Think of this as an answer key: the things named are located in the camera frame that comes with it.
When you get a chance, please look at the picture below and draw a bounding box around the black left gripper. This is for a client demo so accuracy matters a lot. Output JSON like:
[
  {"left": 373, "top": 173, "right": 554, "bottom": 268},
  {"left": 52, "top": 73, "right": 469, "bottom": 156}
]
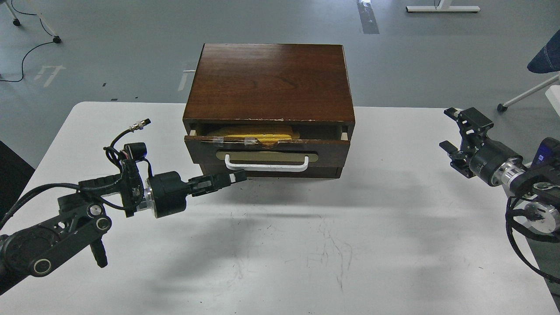
[{"left": 147, "top": 170, "right": 247, "bottom": 218}]

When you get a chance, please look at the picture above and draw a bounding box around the blue office chair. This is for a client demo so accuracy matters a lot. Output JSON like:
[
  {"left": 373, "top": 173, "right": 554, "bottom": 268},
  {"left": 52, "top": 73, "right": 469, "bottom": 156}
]
[{"left": 497, "top": 31, "right": 560, "bottom": 113}]

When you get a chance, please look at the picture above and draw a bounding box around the yellow corn cob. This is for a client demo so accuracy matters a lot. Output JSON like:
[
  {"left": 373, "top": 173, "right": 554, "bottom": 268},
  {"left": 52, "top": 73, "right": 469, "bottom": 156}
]
[{"left": 207, "top": 124, "right": 300, "bottom": 146}]

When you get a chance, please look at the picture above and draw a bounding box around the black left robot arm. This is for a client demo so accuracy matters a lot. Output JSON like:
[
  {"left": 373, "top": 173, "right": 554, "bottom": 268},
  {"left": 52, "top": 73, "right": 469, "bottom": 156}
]
[{"left": 1, "top": 119, "right": 247, "bottom": 293}]

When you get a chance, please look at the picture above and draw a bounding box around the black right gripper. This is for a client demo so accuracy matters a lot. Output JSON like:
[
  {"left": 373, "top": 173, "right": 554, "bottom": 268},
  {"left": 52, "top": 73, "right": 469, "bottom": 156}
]
[{"left": 439, "top": 107, "right": 523, "bottom": 187}]

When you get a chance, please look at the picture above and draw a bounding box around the black floor cable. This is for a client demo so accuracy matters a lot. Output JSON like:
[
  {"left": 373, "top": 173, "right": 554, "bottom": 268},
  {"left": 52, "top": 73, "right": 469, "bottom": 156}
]
[{"left": 0, "top": 0, "right": 62, "bottom": 82}]

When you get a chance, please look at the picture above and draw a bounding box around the wooden drawer with white handle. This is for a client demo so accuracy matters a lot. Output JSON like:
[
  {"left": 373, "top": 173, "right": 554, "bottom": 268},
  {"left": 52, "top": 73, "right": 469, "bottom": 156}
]
[{"left": 184, "top": 124, "right": 352, "bottom": 178}]

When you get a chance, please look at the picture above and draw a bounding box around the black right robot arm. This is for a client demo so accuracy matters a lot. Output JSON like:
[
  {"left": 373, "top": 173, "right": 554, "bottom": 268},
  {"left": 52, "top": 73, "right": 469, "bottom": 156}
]
[{"left": 439, "top": 108, "right": 560, "bottom": 284}]

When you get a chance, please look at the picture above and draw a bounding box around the dark wooden cabinet case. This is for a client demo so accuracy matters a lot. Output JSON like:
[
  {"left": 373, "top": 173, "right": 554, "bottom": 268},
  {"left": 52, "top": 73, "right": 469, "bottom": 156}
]
[{"left": 183, "top": 43, "right": 355, "bottom": 178}]

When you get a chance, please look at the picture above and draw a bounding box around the white stand with casters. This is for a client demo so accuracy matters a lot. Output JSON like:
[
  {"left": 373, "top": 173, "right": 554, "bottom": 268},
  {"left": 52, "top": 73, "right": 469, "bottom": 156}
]
[{"left": 3, "top": 0, "right": 62, "bottom": 43}]

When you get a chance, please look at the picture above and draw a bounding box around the white desk foot bar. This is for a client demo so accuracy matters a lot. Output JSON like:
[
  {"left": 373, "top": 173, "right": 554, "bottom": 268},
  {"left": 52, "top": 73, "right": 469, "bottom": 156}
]
[{"left": 405, "top": 0, "right": 481, "bottom": 14}]

